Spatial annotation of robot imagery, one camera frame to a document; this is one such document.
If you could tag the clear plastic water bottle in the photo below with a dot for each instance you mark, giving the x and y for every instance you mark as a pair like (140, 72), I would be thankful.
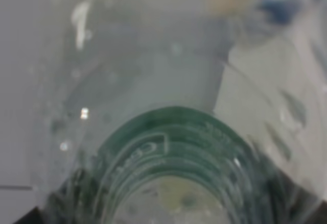
(181, 111)

